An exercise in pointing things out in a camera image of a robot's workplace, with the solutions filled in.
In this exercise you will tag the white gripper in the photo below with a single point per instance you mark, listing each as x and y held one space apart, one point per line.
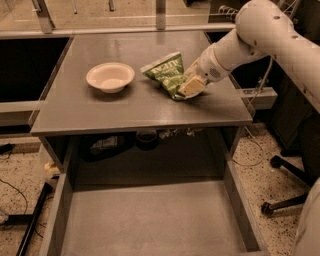
207 67

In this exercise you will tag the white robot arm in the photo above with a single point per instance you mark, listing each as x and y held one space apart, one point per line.
261 28

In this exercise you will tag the metal rail frame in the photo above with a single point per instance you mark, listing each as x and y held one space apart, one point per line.
57 18

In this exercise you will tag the black floor bar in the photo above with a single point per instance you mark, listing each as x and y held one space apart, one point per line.
46 190

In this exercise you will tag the open grey top drawer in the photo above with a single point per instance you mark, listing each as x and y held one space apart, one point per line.
183 198

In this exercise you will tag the white paper bowl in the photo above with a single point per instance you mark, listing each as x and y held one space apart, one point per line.
110 77

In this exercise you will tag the green jalapeno chip bag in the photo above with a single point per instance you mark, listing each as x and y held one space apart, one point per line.
168 71

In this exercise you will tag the white power strip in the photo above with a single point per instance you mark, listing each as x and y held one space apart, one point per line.
228 12

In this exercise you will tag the grey cabinet with top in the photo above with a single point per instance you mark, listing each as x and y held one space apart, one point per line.
72 107

